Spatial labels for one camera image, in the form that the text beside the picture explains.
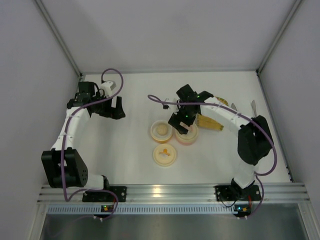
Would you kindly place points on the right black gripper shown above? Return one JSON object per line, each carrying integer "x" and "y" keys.
{"x": 180, "y": 119}

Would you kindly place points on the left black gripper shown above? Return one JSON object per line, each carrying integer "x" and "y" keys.
{"x": 107, "y": 109}

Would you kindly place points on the cream lid pink knob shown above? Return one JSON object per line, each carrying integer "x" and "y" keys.
{"x": 192, "y": 131}

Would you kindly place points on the white round bun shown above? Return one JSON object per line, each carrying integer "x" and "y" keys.
{"x": 162, "y": 130}

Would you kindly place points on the metal tongs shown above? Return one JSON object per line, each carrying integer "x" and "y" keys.
{"x": 253, "y": 106}

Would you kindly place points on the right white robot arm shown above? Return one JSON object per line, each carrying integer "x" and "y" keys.
{"x": 254, "y": 139}

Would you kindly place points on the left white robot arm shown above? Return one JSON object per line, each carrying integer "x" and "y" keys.
{"x": 63, "y": 165}

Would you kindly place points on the pink lunch bowl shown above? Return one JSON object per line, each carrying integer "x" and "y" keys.
{"x": 186, "y": 141}

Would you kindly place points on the yellow lunch bowl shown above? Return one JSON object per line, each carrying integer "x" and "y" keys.
{"x": 161, "y": 139}

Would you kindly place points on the yellow woven tray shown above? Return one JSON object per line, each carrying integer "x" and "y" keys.
{"x": 208, "y": 123}

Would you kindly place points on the cream lid orange knob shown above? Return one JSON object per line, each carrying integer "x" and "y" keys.
{"x": 164, "y": 155}

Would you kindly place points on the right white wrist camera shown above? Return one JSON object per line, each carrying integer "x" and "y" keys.
{"x": 174, "y": 108}

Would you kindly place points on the left aluminium frame post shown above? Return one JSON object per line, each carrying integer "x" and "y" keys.
{"x": 40, "y": 6}

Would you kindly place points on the aluminium frame post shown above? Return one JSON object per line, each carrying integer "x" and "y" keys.
{"x": 279, "y": 35}
{"x": 40, "y": 6}

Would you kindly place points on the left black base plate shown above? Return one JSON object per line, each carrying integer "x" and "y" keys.
{"x": 103, "y": 196}

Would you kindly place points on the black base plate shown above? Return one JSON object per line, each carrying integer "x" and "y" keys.
{"x": 229, "y": 193}
{"x": 103, "y": 196}

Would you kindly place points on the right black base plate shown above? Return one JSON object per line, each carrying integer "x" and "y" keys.
{"x": 229, "y": 193}

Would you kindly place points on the aluminium mounting rail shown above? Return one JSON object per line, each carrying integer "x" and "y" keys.
{"x": 205, "y": 193}

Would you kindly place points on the slotted grey cable duct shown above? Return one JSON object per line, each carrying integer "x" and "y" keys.
{"x": 138, "y": 209}

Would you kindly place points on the right aluminium frame post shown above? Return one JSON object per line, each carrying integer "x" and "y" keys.
{"x": 279, "y": 35}

